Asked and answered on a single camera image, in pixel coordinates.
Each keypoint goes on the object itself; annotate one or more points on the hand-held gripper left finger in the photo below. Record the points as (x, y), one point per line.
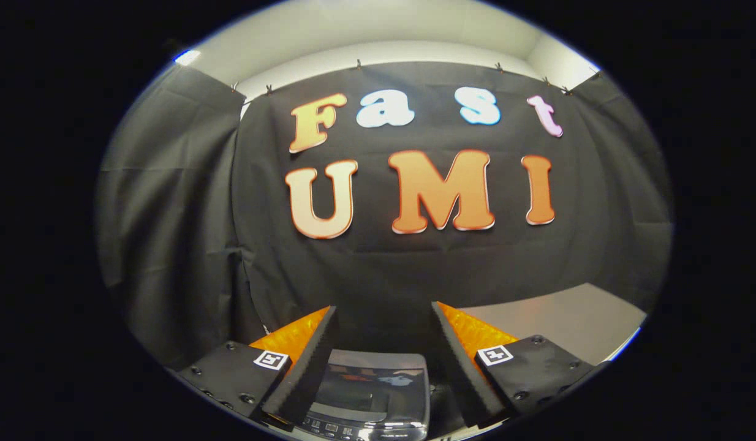
(304, 373)

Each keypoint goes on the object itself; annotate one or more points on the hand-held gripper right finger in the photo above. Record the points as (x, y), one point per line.
(464, 373)

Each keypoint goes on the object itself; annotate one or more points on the dark glass washing machine lid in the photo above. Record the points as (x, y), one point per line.
(366, 386)

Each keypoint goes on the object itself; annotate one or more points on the grey washing machine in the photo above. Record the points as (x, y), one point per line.
(353, 430)

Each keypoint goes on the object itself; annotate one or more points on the grey cabinet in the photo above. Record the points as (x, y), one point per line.
(568, 318)

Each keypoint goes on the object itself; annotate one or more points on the black backdrop cloth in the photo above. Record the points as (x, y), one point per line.
(384, 275)

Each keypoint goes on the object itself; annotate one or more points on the ceiling light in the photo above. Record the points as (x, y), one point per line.
(187, 57)

